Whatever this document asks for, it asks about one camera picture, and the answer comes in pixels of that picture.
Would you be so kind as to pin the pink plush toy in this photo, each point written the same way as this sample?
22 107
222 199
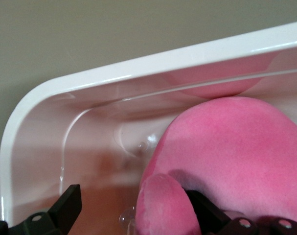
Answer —
236 147

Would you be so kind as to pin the pink plastic box base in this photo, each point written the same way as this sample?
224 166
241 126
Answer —
65 147

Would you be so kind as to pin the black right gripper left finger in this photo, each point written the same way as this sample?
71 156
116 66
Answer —
52 220

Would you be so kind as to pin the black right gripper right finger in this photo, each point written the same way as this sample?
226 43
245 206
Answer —
212 220

